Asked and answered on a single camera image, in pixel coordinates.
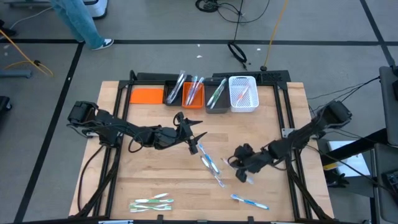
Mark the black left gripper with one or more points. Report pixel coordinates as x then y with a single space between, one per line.
168 138

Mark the person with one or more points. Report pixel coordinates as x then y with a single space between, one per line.
81 21

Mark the orange toothbrush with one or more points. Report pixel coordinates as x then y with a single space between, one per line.
160 196
242 95

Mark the orange flat plastic lid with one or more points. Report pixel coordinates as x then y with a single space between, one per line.
146 96

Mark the grey cabinet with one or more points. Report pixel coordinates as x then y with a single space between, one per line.
390 102
381 211

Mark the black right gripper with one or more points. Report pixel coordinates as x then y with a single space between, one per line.
252 160

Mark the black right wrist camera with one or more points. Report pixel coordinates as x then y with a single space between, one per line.
248 161

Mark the black perforated panel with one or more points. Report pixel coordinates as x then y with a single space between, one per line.
273 76

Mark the black floor object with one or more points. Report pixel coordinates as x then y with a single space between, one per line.
6 29

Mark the grey metal floor base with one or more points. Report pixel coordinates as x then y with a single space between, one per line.
14 73
28 3

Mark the white paper sheet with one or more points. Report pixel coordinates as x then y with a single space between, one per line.
351 155

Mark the black flat panel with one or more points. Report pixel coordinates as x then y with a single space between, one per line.
158 76

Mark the white plastic basket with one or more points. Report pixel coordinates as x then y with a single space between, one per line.
248 102

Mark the silver metal plate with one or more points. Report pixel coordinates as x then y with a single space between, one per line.
115 221

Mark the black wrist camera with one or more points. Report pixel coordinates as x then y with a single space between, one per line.
183 132
248 161

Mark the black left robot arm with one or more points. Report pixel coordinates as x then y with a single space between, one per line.
105 124

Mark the black crumpled object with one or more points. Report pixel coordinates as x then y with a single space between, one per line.
337 180

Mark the grey plastic basket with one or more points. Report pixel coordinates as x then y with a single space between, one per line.
224 105

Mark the black metal beam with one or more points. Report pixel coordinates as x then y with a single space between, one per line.
357 146

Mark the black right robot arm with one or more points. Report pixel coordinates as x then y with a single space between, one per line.
311 133

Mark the black keyboard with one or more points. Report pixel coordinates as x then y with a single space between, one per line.
391 182

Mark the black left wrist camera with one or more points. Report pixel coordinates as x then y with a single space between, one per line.
183 132

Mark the orange plastic basket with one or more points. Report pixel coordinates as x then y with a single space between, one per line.
200 102

